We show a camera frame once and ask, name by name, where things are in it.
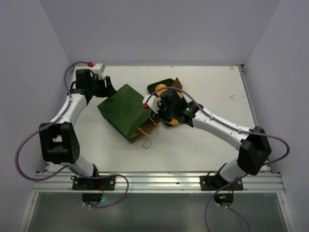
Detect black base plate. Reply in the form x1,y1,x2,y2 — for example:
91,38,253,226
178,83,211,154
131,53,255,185
70,176,116,191
199,172,244,191

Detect brown fake croissant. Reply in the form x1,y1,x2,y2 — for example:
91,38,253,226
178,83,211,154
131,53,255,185
171,77,183,89

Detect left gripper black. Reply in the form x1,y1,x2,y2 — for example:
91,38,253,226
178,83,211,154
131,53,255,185
88,76,116,98

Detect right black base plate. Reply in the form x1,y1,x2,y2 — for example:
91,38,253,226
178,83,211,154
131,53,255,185
199,172,244,191

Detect aluminium rail frame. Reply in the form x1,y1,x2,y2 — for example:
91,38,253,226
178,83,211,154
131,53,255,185
19,63,296,232

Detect green brown paper bag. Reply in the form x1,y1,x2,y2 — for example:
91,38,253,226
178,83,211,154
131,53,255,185
98,84,161,149

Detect round yellow fake bun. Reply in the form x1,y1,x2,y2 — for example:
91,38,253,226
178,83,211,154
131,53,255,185
155,84,167,95

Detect dark green tray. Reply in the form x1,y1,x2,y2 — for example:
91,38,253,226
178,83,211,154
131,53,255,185
147,77,183,128

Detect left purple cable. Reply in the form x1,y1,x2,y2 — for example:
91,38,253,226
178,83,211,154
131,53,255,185
14,61,130,209

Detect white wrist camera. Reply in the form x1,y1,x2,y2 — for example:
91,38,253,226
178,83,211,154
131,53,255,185
142,95,160,114
91,63,106,75

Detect orange twisted fake bread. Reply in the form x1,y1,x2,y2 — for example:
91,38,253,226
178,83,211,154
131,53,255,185
176,91,184,99

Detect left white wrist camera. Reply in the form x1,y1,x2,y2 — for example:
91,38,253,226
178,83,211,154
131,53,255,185
91,63,106,75

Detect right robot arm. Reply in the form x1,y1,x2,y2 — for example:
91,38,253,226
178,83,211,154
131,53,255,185
143,87,272,190

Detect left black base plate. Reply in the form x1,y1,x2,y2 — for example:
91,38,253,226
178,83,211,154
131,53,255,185
70,176,116,191

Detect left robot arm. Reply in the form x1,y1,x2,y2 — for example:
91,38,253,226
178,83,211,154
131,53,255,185
39,64,116,190

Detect orange sugared fake bun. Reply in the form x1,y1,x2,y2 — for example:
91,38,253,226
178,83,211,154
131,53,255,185
166,119,179,126

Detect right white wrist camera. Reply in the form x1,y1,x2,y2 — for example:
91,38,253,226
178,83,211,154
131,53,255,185
142,95,160,114

